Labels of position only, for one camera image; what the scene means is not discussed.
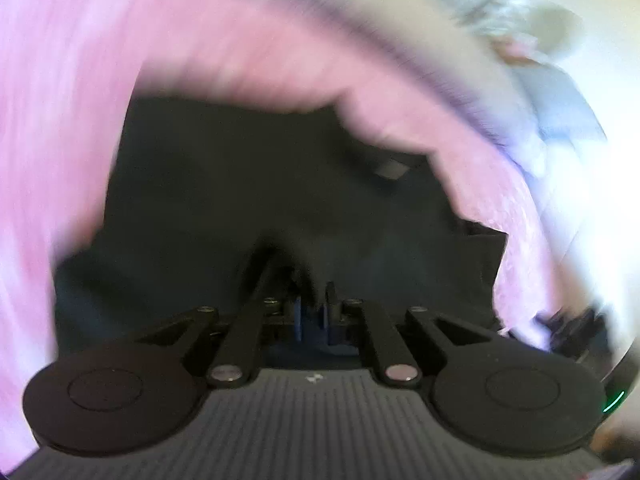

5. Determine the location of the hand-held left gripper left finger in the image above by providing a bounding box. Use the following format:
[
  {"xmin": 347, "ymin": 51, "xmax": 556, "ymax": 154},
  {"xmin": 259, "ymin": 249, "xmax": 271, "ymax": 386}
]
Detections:
[{"xmin": 136, "ymin": 297, "xmax": 305, "ymax": 388}]

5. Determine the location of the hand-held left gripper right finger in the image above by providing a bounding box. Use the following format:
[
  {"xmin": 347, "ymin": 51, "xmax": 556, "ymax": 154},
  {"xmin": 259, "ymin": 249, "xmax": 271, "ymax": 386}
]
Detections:
[{"xmin": 324, "ymin": 282, "xmax": 497, "ymax": 388}]

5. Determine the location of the black long-sleeve shirt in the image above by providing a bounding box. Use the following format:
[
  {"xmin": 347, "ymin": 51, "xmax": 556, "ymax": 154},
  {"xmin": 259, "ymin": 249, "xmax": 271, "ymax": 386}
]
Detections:
[{"xmin": 52, "ymin": 95, "xmax": 511, "ymax": 376}]

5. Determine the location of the grey cloth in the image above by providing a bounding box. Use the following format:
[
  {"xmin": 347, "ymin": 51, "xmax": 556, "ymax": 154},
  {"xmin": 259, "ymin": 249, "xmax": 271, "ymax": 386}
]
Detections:
[{"xmin": 520, "ymin": 60, "xmax": 608, "ymax": 148}]

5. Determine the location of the pink blanket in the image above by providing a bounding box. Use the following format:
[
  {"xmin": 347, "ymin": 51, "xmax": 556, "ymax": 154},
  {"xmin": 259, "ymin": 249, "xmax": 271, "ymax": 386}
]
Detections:
[{"xmin": 0, "ymin": 0, "xmax": 558, "ymax": 466}]

